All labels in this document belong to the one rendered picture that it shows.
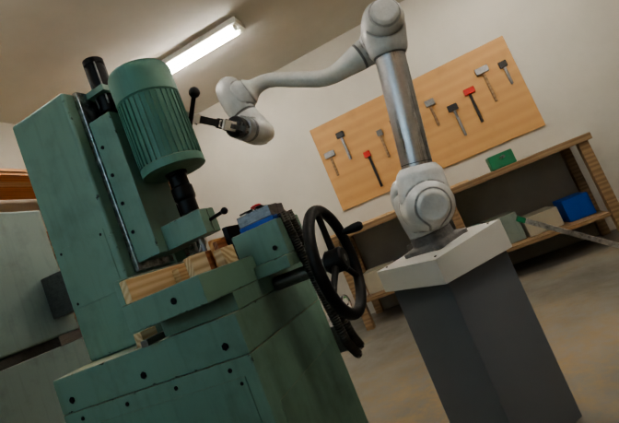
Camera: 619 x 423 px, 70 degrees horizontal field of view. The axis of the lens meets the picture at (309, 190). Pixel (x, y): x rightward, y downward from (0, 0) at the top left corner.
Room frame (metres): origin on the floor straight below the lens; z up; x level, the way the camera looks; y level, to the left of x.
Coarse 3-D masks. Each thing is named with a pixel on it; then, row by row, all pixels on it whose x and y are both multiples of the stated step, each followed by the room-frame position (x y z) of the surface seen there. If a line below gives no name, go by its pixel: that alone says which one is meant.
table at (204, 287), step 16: (288, 256) 1.04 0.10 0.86; (208, 272) 0.90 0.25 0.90; (224, 272) 0.95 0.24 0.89; (240, 272) 1.01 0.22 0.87; (256, 272) 1.06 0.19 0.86; (272, 272) 1.05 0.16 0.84; (176, 288) 0.89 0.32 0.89; (192, 288) 0.88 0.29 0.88; (208, 288) 0.88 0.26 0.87; (224, 288) 0.93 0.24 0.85; (128, 304) 0.93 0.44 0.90; (144, 304) 0.92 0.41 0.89; (160, 304) 0.90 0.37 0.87; (176, 304) 0.89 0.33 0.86; (192, 304) 0.88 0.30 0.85; (128, 320) 0.94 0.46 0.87; (144, 320) 0.92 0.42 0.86; (160, 320) 0.91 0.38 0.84
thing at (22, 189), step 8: (0, 176) 2.66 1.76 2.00; (8, 176) 2.71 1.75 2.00; (16, 176) 2.76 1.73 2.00; (24, 176) 2.81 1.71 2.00; (0, 184) 2.78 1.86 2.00; (8, 184) 2.84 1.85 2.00; (16, 184) 2.89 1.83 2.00; (24, 184) 2.95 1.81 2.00; (0, 192) 2.90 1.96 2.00; (8, 192) 2.96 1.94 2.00; (16, 192) 3.02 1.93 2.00; (24, 192) 3.08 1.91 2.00; (32, 192) 3.15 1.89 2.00
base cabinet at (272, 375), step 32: (320, 320) 1.30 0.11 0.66; (256, 352) 0.96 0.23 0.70; (288, 352) 1.08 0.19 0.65; (320, 352) 1.23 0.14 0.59; (160, 384) 1.02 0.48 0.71; (192, 384) 0.99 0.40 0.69; (224, 384) 0.96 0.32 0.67; (256, 384) 0.94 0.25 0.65; (288, 384) 1.03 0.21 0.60; (320, 384) 1.16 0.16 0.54; (352, 384) 1.34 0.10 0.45; (64, 416) 1.13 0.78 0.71; (96, 416) 1.09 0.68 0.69; (128, 416) 1.05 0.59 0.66; (160, 416) 1.02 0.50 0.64; (192, 416) 1.00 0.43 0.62; (224, 416) 0.97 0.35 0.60; (256, 416) 0.95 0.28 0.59; (288, 416) 0.98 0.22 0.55; (320, 416) 1.10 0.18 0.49; (352, 416) 1.26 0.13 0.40
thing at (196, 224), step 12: (192, 216) 1.16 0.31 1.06; (204, 216) 1.16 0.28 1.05; (168, 228) 1.18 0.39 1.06; (180, 228) 1.17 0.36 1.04; (192, 228) 1.16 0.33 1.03; (204, 228) 1.15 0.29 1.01; (216, 228) 1.20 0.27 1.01; (168, 240) 1.19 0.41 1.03; (180, 240) 1.18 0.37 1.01; (192, 240) 1.17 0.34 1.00; (204, 240) 1.20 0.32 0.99
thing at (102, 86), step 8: (96, 56) 1.22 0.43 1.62; (88, 64) 1.22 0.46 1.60; (96, 64) 1.22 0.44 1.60; (104, 64) 1.25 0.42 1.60; (88, 72) 1.22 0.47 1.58; (96, 72) 1.22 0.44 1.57; (104, 72) 1.23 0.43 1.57; (88, 80) 1.23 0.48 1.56; (96, 80) 1.22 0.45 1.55; (104, 80) 1.23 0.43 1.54; (96, 88) 1.20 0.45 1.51; (104, 88) 1.20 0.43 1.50; (88, 96) 1.21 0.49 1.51; (96, 96) 1.21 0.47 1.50; (104, 96) 1.22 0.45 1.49; (104, 104) 1.21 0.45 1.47; (112, 104) 1.22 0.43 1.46; (104, 112) 1.23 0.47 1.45
